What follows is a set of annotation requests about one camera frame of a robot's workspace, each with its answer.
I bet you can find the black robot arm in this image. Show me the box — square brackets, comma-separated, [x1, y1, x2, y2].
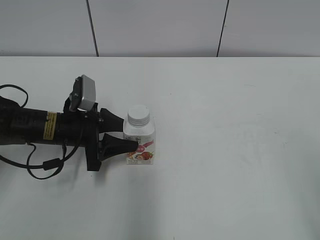
[0, 97, 139, 172]

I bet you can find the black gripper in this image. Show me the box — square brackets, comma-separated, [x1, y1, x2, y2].
[56, 97, 139, 172]

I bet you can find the white screw cap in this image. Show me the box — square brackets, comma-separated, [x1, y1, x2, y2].
[127, 105, 150, 127]

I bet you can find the white square yogurt bottle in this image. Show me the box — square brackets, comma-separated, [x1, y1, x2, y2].
[123, 118, 156, 165]

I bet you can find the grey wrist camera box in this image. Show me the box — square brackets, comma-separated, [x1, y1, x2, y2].
[69, 74, 96, 112]

